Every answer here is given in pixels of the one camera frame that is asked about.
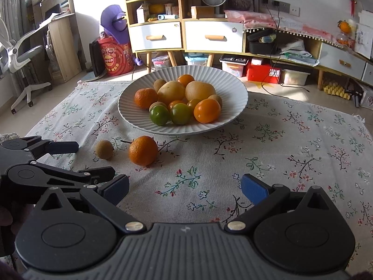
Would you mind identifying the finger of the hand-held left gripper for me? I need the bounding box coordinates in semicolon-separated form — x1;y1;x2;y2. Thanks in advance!
6;163;115;193
0;136;79;164

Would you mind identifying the stemmed orange mandarin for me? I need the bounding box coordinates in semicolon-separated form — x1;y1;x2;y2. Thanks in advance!
121;135;159;166

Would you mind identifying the yellow pear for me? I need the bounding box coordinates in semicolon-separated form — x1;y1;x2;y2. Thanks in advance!
185;81;217;102

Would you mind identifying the clear storage box blue lid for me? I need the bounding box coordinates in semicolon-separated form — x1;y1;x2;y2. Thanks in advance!
184;53;210;67

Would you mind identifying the yellow potato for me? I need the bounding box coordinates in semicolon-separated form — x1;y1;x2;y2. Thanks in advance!
157;82;186;105

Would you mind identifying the wooden study desk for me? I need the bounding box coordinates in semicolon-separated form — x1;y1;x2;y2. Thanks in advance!
26;0;83;84

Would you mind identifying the white printed box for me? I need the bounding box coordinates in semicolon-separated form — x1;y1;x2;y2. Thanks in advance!
354;10;373;60

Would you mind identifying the white ribbed plate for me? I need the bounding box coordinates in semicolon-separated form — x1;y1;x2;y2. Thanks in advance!
117;66;249;135

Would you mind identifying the white carton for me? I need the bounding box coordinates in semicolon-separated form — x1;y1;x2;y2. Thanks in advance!
136;4;150;23

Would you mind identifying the small clear storage box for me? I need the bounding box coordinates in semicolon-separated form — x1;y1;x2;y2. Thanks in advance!
152;55;171;71

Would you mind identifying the black lidded case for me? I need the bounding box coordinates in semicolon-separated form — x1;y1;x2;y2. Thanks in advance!
247;29;281;54

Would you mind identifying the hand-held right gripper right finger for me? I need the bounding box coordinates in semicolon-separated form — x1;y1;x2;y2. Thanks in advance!
224;173;340;234

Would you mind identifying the white floor box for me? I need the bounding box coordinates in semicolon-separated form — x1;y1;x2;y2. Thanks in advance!
360;86;373;110

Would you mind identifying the large green tomato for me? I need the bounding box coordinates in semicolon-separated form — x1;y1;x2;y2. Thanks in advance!
170;103;192;125

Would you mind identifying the orange fruit ornament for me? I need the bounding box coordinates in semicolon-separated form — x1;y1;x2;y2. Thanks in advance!
336;20;354;47

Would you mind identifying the low wooden cabinet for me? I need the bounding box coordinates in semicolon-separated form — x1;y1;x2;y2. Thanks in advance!
183;17;245;67

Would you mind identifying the grey curtain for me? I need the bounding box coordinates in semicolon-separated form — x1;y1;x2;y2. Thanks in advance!
0;0;32;41

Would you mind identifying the red cardboard box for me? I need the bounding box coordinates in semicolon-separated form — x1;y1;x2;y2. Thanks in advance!
246;60;282;84

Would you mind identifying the black power cable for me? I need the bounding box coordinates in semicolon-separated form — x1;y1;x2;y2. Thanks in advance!
260;4;310;94

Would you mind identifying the small green tomato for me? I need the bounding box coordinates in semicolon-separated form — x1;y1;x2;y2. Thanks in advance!
149;105;170;126

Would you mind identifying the black tool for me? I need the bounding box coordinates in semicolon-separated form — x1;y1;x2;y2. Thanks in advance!
344;86;362;107

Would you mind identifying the clear storage box black lid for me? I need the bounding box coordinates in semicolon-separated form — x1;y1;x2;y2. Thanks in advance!
219;55;248;77

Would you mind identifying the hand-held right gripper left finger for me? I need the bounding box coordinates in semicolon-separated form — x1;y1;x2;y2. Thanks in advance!
36;174;147;234

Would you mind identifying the pink fringed cloth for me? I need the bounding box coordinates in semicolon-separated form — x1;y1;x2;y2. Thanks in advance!
224;10;340;46

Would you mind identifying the white drawer wooden handle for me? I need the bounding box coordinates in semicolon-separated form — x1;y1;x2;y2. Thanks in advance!
318;43;366;78
128;23;183;51
361;63;373;86
184;20;244;53

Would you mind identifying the white office chair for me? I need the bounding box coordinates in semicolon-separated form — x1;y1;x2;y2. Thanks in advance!
0;17;53;115

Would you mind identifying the small wooden box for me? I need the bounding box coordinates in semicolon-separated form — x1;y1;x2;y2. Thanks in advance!
191;6;215;19

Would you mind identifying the floral tablecloth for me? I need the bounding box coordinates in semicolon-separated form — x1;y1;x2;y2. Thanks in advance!
0;80;373;275

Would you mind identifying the yellow egg tray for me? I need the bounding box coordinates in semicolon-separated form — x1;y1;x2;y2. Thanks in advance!
323;80;350;97

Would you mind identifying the black flat panel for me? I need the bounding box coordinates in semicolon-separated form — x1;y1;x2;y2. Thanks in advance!
89;39;106;78

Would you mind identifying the purple hat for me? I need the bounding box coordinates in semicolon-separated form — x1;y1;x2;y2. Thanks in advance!
100;4;130;44

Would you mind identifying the pile of papers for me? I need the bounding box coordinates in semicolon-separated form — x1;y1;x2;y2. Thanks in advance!
280;39;319;66

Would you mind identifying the long wooden tv stand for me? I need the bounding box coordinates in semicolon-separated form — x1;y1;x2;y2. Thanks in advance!
245;26;373;91

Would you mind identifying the white blue thermometer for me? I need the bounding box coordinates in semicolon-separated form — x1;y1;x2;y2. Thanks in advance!
148;14;179;22

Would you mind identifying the white plastic bin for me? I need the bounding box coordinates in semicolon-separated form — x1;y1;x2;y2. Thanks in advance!
283;69;309;86

